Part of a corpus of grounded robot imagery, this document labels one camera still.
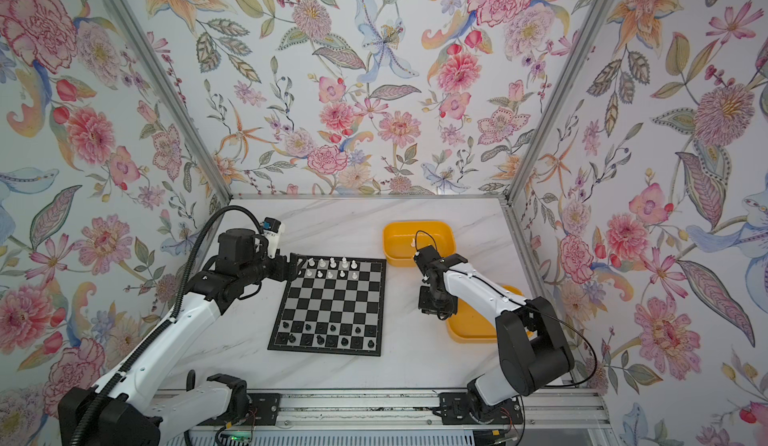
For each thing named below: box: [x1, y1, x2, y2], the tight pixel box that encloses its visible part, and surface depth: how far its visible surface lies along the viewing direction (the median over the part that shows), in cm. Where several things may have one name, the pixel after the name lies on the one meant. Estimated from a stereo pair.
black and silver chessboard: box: [267, 254, 386, 357], surface depth 90 cm
